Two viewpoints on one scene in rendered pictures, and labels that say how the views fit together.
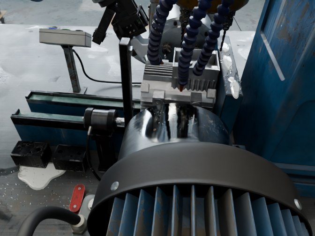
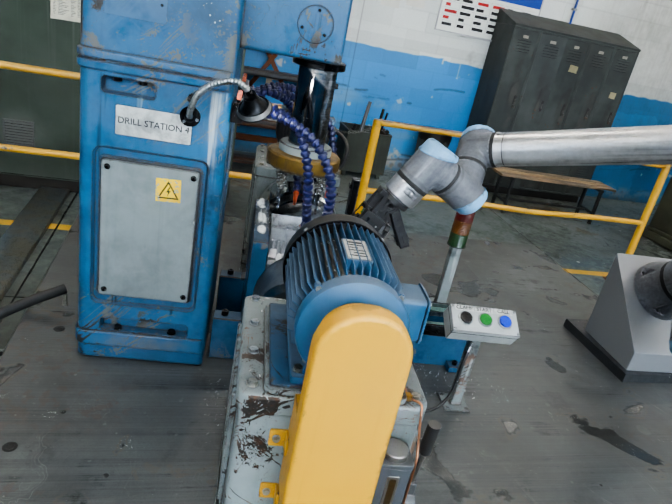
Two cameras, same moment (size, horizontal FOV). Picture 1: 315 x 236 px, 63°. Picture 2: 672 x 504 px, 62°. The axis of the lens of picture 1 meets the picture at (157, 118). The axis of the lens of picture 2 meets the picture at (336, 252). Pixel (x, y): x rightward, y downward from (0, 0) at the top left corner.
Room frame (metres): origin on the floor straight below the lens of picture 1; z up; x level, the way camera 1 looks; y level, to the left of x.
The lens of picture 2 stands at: (1.97, -0.31, 1.67)
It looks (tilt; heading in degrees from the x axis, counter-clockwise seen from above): 23 degrees down; 166
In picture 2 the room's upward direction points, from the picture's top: 12 degrees clockwise
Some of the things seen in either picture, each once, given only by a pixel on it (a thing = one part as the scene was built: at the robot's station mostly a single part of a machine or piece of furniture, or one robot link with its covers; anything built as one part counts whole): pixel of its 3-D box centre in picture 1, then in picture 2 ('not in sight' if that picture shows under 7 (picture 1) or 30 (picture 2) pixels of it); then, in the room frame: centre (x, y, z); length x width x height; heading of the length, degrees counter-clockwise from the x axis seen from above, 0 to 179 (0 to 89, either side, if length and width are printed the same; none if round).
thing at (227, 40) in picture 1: (227, 109); (239, 276); (0.61, -0.22, 0.97); 0.30 x 0.11 x 0.34; 177
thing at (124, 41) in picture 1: (126, 90); (348, 220); (0.49, 0.08, 1.12); 0.04 x 0.03 x 0.26; 87
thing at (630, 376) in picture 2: not in sight; (632, 349); (0.58, 1.11, 0.82); 0.32 x 0.32 x 0.03; 3
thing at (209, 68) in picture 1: (194, 69); (292, 235); (0.62, -0.10, 1.11); 0.12 x 0.11 x 0.07; 86
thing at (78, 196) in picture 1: (77, 198); not in sight; (0.37, 0.22, 0.81); 0.09 x 0.03 x 0.02; 1
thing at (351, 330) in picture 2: not in sight; (353, 369); (1.26, -0.06, 1.16); 0.33 x 0.26 x 0.42; 177
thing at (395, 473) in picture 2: not in sight; (396, 462); (1.36, 0.00, 1.07); 0.08 x 0.07 x 0.20; 87
